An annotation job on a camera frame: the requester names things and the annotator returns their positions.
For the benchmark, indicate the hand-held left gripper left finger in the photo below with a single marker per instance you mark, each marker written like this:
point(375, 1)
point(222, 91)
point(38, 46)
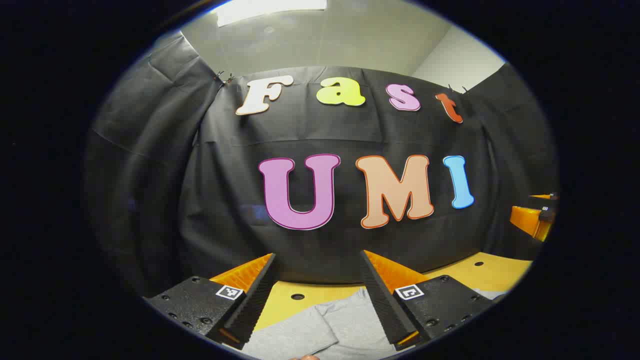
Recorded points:
point(252, 305)

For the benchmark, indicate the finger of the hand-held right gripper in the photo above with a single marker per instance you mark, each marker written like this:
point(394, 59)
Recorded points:
point(544, 202)
point(527, 221)

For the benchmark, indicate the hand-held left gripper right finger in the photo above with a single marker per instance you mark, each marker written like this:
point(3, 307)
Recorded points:
point(387, 307)

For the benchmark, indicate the grey zip-neck sweatshirt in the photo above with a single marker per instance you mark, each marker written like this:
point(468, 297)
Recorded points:
point(320, 325)

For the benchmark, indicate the small cloth clip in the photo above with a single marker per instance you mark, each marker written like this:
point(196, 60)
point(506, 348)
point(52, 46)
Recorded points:
point(223, 77)
point(457, 89)

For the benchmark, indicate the black backdrop cloth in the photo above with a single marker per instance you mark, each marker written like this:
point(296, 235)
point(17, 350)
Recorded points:
point(300, 130)

